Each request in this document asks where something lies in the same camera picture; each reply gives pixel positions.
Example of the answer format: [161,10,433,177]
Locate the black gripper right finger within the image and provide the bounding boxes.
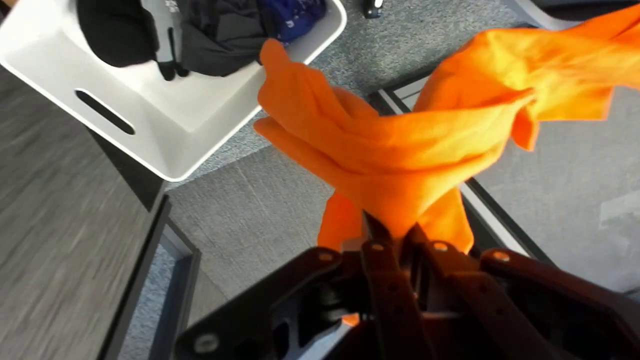
[401,228,563,360]

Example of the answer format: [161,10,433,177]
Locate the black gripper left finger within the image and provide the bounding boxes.
[360,214,433,360]

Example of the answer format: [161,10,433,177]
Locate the orange cloth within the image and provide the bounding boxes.
[256,6,640,252]

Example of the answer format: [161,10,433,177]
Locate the white plastic basket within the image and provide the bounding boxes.
[0,0,345,182]

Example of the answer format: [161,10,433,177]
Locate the dark clothes in basket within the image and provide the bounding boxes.
[75,0,325,79]

